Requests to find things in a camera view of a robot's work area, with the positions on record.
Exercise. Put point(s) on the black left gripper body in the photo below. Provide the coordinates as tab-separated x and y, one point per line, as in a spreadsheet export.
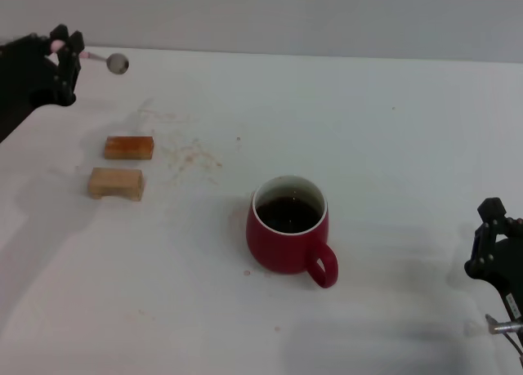
20	85

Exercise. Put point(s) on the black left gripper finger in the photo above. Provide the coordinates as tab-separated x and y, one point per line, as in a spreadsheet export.
75	42
59	32

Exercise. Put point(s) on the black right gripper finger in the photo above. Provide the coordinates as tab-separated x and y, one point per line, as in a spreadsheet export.
485	209
500	211

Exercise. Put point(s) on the plain notched wooden block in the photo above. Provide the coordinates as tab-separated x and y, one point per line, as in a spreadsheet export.
116	181

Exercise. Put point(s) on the stained wooden block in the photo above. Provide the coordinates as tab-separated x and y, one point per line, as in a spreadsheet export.
128	148

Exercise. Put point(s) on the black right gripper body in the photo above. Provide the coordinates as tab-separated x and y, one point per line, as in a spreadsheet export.
510	269

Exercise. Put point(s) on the red ceramic coffee cup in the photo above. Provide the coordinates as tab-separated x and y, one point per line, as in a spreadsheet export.
278	252

